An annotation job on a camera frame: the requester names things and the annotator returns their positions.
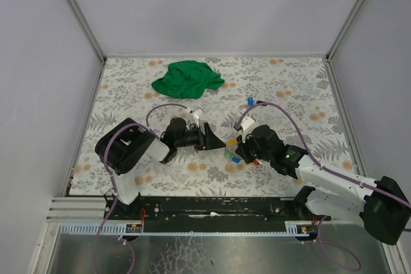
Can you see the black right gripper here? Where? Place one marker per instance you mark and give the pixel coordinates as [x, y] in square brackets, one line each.
[245, 147]

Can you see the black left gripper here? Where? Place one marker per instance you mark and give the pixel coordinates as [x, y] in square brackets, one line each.
[201, 136]

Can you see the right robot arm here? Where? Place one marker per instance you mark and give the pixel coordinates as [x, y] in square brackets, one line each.
[379, 206]

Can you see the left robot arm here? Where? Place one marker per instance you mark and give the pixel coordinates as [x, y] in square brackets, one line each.
[122, 148]

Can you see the blue tagged key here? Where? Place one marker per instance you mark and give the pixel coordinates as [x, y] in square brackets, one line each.
[250, 102]

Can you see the floral table mat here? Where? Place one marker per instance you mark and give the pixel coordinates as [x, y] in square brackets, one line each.
[301, 108]

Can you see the green crumpled cloth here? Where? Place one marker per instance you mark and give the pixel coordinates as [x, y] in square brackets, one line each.
[187, 79]

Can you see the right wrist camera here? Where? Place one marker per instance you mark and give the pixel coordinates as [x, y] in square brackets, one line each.
[246, 126]

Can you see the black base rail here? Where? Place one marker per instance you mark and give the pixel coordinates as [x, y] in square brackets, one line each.
[211, 215]

